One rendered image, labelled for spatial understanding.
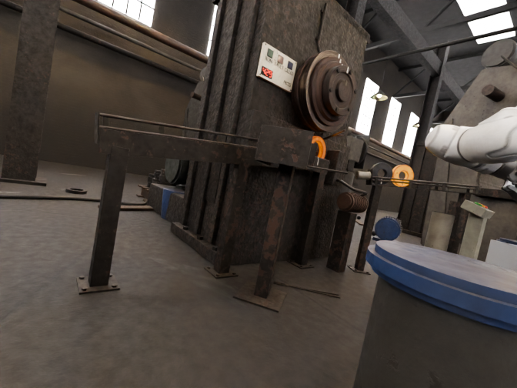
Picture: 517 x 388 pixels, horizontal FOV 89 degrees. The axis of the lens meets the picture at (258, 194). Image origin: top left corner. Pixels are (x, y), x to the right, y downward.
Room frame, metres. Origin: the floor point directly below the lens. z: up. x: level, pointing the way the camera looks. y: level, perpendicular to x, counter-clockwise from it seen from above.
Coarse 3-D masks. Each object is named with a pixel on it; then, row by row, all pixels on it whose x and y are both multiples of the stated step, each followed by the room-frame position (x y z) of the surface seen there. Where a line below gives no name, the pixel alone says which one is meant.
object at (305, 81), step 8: (320, 56) 1.55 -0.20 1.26; (328, 56) 1.59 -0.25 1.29; (336, 56) 1.64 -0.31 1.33; (312, 64) 1.52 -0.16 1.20; (304, 72) 1.54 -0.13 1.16; (312, 72) 1.52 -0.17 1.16; (304, 80) 1.53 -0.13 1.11; (304, 88) 1.53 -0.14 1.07; (304, 96) 1.54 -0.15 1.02; (304, 104) 1.56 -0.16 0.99; (304, 112) 1.59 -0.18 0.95; (312, 112) 1.57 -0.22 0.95; (312, 120) 1.58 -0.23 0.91; (344, 120) 1.77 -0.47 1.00; (320, 128) 1.63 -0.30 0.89; (328, 128) 1.67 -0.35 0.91; (336, 128) 1.73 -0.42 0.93
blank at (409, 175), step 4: (396, 168) 1.83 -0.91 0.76; (400, 168) 1.84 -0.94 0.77; (404, 168) 1.84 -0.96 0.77; (408, 168) 1.84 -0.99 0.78; (396, 172) 1.83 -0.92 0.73; (408, 172) 1.84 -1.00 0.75; (412, 172) 1.84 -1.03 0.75; (392, 176) 1.84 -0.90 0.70; (396, 176) 1.83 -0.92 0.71; (408, 176) 1.84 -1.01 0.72; (412, 176) 1.84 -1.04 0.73; (392, 180) 1.85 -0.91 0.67; (396, 180) 1.83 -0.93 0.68; (400, 180) 1.84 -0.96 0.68; (396, 184) 1.84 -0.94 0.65; (400, 184) 1.84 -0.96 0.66; (404, 184) 1.84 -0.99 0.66; (408, 184) 1.84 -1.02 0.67
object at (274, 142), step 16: (272, 128) 1.01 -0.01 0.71; (288, 128) 0.99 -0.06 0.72; (272, 144) 1.00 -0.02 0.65; (288, 144) 0.99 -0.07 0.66; (304, 144) 0.97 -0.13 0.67; (272, 160) 1.00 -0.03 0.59; (288, 160) 0.98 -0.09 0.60; (304, 160) 0.97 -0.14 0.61; (288, 176) 1.11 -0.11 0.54; (288, 192) 1.11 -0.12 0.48; (272, 208) 1.12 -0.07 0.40; (272, 224) 1.11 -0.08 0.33; (272, 240) 1.11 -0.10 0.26; (272, 256) 1.10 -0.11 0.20; (272, 272) 1.12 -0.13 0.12; (256, 288) 1.12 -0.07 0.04; (272, 288) 1.23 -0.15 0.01; (256, 304) 1.04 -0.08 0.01; (272, 304) 1.06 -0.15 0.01
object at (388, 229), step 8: (392, 216) 3.45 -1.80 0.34; (376, 224) 3.26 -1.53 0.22; (384, 224) 3.20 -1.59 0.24; (392, 224) 3.16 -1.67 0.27; (376, 232) 3.25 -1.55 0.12; (384, 232) 3.19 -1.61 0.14; (392, 232) 3.15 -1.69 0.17; (400, 232) 3.22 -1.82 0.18; (376, 240) 3.35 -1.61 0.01; (392, 240) 3.39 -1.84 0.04
